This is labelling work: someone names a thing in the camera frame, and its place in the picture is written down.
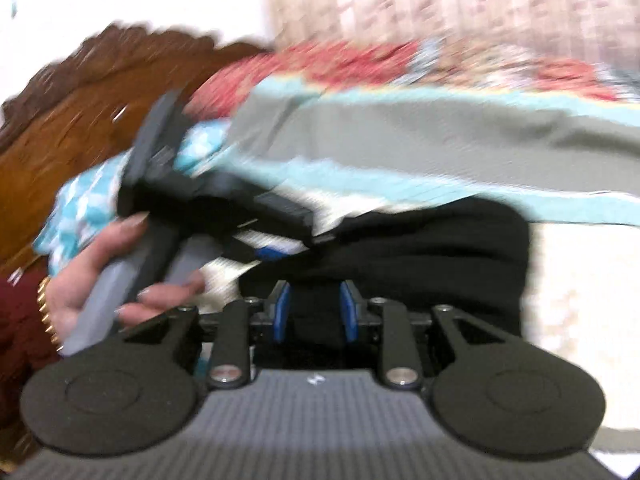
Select carved wooden headboard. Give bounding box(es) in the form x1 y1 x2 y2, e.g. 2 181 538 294
0 27 275 272

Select person's left hand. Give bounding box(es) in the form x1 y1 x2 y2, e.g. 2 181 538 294
50 212 206 350

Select person's left forearm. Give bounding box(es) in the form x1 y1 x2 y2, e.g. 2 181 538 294
0 265 63 433

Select patterned curtain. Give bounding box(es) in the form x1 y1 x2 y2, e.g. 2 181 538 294
265 0 640 63

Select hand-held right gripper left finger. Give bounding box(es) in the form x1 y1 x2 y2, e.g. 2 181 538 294
124 280 293 391

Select teal lattice pillow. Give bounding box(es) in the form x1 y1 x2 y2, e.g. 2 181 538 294
32 120 236 272

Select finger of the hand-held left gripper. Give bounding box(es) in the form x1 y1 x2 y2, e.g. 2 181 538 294
252 194 337 247
220 230 302 267

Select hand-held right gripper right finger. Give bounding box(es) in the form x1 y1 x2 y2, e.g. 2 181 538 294
339 280 502 390

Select patterned striped bedsheet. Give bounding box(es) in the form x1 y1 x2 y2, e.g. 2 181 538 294
192 77 640 361

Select red floral quilt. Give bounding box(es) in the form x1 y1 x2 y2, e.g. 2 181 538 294
190 39 640 107

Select gold bangles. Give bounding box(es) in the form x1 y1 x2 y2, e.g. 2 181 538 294
36 275 65 354

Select black pants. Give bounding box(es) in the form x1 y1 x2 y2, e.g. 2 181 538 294
237 195 532 357

